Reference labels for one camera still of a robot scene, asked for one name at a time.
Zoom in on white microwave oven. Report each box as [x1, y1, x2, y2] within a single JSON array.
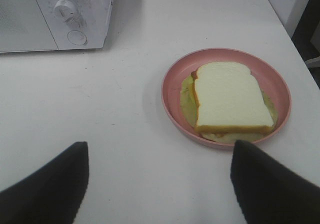
[[0, 0, 116, 54]]

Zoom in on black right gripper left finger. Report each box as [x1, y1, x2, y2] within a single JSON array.
[[0, 142, 89, 223]]

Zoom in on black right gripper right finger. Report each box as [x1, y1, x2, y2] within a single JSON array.
[[230, 140, 320, 223]]

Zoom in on white microwave door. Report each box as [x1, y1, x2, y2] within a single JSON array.
[[0, 0, 58, 53]]

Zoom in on round door release button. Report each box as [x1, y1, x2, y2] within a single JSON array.
[[67, 30, 88, 46]]

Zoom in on white lower microwave knob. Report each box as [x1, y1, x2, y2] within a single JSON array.
[[53, 0, 87, 29]]

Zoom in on pink round plate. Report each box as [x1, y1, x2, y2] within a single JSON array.
[[161, 48, 292, 150]]

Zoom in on white bread sandwich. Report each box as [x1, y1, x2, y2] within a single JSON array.
[[180, 62, 278, 144]]

